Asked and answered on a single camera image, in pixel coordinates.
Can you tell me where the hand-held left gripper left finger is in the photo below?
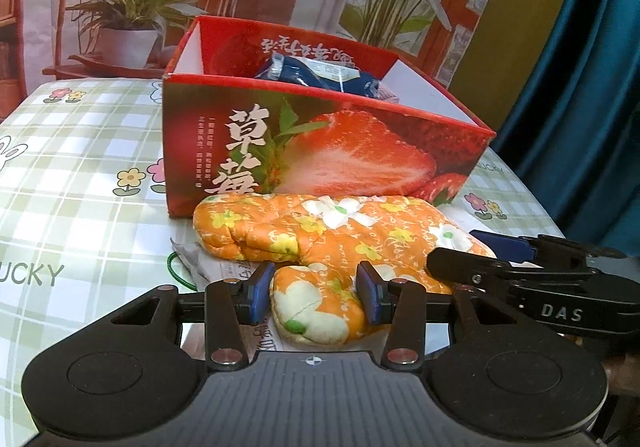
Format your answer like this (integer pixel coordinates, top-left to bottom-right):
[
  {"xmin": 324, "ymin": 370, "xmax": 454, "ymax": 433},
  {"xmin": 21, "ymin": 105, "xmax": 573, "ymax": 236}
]
[{"xmin": 111, "ymin": 262, "xmax": 276, "ymax": 373}]

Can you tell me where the red strawberry print box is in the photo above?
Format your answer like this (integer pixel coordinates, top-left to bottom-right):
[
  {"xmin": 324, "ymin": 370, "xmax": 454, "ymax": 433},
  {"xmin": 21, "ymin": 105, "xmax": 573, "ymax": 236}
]
[{"xmin": 162, "ymin": 16, "xmax": 497, "ymax": 218}]

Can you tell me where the green checked tablecloth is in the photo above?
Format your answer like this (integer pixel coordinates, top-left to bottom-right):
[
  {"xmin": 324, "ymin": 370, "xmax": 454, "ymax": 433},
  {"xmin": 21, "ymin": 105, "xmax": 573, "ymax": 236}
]
[{"xmin": 0, "ymin": 77, "xmax": 566, "ymax": 447}]

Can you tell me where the green cord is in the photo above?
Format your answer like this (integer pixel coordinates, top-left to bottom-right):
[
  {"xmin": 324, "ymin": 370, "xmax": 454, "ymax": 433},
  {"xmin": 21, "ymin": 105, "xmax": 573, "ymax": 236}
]
[{"xmin": 166, "ymin": 251, "xmax": 202, "ymax": 290}]

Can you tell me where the orange floral oven mitt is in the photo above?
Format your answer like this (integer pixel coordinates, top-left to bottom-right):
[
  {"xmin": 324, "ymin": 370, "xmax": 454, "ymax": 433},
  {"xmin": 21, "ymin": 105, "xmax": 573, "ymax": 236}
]
[{"xmin": 192, "ymin": 193, "xmax": 497, "ymax": 345}]

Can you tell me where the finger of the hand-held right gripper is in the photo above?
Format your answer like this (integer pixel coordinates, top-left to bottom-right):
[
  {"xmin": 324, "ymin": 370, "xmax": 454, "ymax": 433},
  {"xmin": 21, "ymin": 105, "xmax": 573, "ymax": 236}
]
[
  {"xmin": 470, "ymin": 229, "xmax": 627, "ymax": 264},
  {"xmin": 426, "ymin": 247, "xmax": 602, "ymax": 301}
]

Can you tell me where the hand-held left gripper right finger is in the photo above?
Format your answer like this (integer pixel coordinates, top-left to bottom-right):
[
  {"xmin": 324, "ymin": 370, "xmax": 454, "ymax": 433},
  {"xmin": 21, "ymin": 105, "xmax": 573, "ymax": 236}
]
[{"xmin": 356, "ymin": 261, "xmax": 548, "ymax": 373}]

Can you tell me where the blue plastic packet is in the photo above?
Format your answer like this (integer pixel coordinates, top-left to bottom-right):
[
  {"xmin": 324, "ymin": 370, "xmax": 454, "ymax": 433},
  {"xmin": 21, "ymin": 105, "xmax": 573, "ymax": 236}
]
[{"xmin": 252, "ymin": 52, "xmax": 396, "ymax": 100}]

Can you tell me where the teal curtain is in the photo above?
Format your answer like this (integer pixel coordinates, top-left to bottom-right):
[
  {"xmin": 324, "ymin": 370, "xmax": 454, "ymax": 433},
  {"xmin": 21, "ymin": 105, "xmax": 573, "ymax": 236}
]
[{"xmin": 492, "ymin": 0, "xmax": 640, "ymax": 288}]

